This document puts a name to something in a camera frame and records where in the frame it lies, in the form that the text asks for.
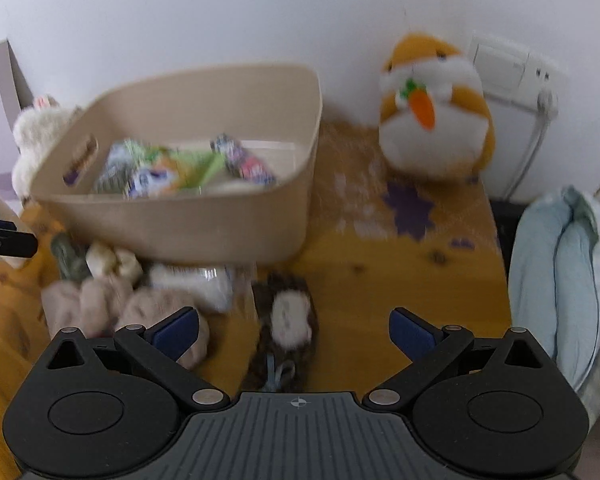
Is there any wooden desktop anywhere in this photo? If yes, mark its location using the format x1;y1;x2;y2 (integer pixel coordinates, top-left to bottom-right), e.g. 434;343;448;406
0;120;513;480

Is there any white wall socket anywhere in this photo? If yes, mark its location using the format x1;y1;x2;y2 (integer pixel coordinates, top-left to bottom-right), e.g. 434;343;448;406
467;35;568;111

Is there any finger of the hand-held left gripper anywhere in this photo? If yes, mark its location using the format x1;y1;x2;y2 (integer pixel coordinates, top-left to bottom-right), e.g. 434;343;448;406
0;216;39;260

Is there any orange hamster plush with carrot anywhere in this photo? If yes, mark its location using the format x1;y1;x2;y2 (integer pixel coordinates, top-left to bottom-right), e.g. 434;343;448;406
377;32;496;181

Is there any purple flower patterned mat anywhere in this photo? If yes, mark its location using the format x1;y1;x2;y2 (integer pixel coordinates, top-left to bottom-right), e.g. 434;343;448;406
300;120;496;256

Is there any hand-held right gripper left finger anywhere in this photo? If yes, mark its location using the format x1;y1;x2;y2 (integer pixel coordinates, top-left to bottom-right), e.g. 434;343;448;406
45;307;231;408

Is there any cream scrunchie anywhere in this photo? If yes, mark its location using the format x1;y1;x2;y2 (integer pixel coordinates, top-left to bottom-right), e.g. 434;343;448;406
86;242;143;286

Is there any brown hedgehog plush keychain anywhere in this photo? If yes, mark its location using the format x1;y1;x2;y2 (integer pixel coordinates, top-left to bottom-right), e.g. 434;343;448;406
242;272;321;393

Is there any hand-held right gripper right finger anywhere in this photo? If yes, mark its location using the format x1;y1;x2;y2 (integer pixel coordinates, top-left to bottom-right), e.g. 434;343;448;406
362;307;556;408

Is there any beige plastic basket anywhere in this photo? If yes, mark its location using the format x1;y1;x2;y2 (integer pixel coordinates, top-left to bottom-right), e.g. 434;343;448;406
30;63;323;264

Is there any white fluffy plush toy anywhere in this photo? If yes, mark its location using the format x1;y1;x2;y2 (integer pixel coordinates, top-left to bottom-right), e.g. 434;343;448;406
11;94;83;201

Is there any clear plastic bottle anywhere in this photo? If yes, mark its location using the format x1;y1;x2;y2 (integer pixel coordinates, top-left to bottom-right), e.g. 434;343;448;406
147;262;236;313

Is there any white power cable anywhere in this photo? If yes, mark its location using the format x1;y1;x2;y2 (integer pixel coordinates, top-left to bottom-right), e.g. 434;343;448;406
500;90;561;201

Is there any beige fluffy scrunchie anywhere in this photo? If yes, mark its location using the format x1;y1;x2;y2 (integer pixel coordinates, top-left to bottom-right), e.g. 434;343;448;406
40;277;211;368

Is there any silver green snack packet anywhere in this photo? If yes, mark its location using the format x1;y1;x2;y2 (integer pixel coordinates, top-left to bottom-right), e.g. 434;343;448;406
95;139;153;193

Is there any light blue pillow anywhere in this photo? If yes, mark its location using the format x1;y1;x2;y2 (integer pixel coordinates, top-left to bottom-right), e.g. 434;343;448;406
507;185;600;416

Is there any green scrunchie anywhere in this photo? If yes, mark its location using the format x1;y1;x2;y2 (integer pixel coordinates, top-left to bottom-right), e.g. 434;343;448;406
50;234;92;281

